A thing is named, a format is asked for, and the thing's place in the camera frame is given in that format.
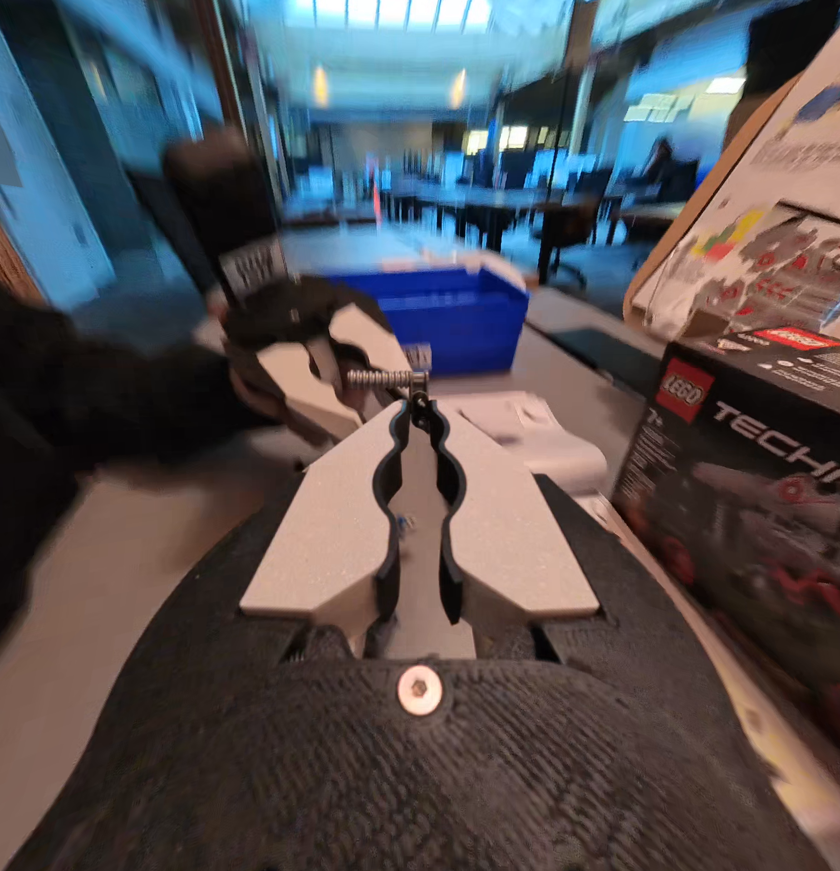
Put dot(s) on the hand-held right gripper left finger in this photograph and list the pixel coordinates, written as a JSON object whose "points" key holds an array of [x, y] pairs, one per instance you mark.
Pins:
{"points": [[317, 544]]}

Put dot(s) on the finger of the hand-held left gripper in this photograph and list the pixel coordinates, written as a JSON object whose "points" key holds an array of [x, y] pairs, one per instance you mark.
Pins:
{"points": [[369, 333], [297, 388]]}

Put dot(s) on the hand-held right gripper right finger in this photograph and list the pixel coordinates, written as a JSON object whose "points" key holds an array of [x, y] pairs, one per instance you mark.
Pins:
{"points": [[522, 551]]}

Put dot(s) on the toy spring shock absorber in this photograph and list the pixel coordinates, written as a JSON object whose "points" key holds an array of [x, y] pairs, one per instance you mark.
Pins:
{"points": [[382, 380]]}

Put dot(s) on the person's left forearm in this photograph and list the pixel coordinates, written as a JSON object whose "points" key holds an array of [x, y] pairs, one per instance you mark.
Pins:
{"points": [[86, 408]]}

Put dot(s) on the grey desk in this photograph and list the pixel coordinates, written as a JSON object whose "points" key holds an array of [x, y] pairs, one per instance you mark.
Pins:
{"points": [[120, 544]]}

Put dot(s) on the person's left hand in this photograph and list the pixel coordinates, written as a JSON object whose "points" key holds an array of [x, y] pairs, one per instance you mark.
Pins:
{"points": [[253, 391]]}

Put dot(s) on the blue plastic bin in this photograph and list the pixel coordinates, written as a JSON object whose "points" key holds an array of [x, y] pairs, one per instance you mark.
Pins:
{"points": [[454, 320]]}

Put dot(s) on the white plastic bag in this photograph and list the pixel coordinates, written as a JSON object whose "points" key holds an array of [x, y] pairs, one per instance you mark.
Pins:
{"points": [[535, 435]]}

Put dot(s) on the dark background table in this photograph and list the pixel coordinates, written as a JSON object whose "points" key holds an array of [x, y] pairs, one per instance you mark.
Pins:
{"points": [[501, 201]]}

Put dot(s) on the black office chair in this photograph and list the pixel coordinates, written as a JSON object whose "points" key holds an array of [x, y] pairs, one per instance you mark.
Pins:
{"points": [[569, 231]]}

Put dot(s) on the black toy set box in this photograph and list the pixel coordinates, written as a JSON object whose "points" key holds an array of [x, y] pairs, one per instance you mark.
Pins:
{"points": [[753, 517]]}

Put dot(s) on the open instruction booklet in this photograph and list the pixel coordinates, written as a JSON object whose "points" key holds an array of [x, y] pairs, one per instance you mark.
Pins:
{"points": [[794, 762]]}

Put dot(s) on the white printed cardboard box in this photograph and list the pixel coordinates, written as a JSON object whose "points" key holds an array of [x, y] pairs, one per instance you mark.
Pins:
{"points": [[767, 224]]}

